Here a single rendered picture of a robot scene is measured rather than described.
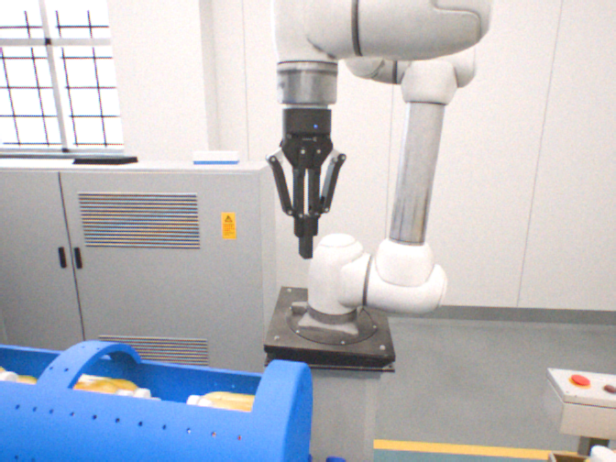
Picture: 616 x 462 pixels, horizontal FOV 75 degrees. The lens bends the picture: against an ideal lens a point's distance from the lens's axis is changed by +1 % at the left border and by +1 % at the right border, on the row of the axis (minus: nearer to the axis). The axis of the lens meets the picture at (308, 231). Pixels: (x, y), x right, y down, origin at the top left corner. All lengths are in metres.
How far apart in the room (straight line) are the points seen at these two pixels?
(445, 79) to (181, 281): 1.77
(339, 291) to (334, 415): 0.38
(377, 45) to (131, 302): 2.19
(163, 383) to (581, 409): 0.93
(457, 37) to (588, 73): 3.24
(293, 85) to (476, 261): 3.22
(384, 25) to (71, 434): 0.79
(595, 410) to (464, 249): 2.61
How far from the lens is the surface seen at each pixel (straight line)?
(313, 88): 0.59
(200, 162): 2.33
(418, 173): 1.10
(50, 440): 0.88
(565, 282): 4.04
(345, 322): 1.23
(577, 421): 1.14
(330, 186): 0.64
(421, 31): 0.57
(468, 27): 0.58
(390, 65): 1.11
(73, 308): 2.75
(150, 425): 0.78
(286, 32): 0.60
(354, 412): 1.31
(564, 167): 3.77
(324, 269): 1.15
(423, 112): 1.10
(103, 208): 2.44
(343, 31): 0.58
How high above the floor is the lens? 1.66
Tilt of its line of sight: 15 degrees down
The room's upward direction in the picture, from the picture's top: straight up
